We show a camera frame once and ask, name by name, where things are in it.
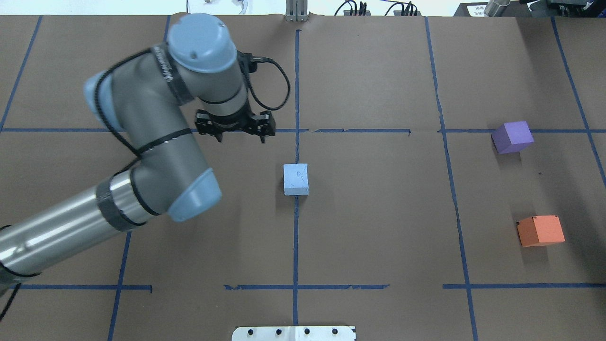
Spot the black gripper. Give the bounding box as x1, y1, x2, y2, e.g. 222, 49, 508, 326
195, 105, 276, 144

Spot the light blue foam block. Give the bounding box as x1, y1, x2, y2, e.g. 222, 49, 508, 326
283, 163, 310, 196

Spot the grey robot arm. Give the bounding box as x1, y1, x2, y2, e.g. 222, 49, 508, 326
1, 13, 276, 293

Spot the purple foam block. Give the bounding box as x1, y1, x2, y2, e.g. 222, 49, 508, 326
491, 121, 535, 154

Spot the orange foam block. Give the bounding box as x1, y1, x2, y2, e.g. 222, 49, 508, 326
517, 215, 566, 247

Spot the black box with label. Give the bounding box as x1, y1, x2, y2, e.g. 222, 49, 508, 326
453, 2, 488, 18

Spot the silver metal cylinder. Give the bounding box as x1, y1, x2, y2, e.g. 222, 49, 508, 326
483, 0, 511, 17

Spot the black equipment top right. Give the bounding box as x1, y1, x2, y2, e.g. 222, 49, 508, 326
519, 0, 606, 18

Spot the aluminium frame post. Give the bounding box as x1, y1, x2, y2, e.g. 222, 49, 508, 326
285, 0, 309, 22

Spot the black cable connector left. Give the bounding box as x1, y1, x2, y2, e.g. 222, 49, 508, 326
333, 0, 371, 17

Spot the black cable connector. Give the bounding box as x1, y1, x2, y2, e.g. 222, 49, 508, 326
333, 0, 371, 17
384, 0, 421, 17

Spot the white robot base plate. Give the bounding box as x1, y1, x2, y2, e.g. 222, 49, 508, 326
231, 325, 357, 341

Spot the black cable connector right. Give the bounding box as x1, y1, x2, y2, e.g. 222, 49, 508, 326
384, 0, 421, 17

